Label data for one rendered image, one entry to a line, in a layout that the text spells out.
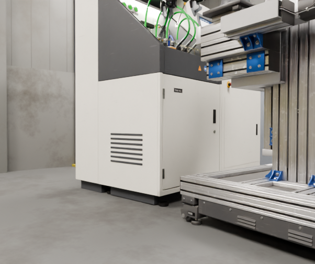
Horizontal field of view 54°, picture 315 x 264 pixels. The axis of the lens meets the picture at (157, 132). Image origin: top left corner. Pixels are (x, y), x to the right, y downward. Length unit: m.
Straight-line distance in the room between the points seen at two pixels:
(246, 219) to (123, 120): 1.03
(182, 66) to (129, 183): 0.81
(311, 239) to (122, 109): 1.31
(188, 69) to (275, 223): 1.14
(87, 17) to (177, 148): 1.17
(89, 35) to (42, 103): 1.48
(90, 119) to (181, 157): 0.74
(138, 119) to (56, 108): 1.93
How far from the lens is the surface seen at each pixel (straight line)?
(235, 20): 1.38
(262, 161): 4.03
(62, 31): 3.89
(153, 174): 1.84
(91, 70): 2.30
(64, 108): 3.74
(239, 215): 1.36
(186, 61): 2.02
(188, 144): 2.01
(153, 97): 1.82
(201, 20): 2.84
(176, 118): 1.90
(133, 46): 2.00
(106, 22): 2.24
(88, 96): 2.31
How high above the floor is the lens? 0.48
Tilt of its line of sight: 1 degrees down
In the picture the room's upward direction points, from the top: straight up
